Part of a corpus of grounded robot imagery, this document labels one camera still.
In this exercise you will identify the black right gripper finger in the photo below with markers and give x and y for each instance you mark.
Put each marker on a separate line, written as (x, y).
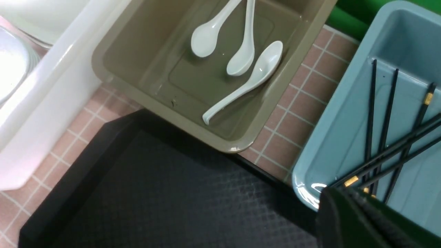
(349, 218)

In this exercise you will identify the white ceramic soup spoon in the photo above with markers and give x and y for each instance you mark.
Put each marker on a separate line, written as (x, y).
(204, 37)

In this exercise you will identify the blue plastic bin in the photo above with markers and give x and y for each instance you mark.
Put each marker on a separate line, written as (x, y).
(402, 36)

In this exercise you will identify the black chopstick in bin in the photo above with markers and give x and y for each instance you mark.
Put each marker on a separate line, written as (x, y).
(385, 128)
(371, 106)

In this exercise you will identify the white spoon in bin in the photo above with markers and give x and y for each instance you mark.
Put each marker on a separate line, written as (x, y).
(265, 66)
(244, 57)

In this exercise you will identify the green backdrop cloth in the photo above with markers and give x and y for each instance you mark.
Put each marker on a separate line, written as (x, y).
(353, 17)

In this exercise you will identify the black serving tray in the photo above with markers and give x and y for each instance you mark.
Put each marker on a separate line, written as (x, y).
(143, 183)

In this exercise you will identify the olive green plastic bin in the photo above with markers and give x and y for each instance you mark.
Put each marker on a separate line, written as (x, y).
(147, 55)

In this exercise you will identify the large white plastic tub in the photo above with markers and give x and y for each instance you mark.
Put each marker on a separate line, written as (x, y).
(41, 109)

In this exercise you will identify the stacked small white bowls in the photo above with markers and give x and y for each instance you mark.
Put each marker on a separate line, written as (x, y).
(17, 61)

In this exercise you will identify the stacked white square plates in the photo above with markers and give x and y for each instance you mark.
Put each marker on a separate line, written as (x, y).
(44, 20)

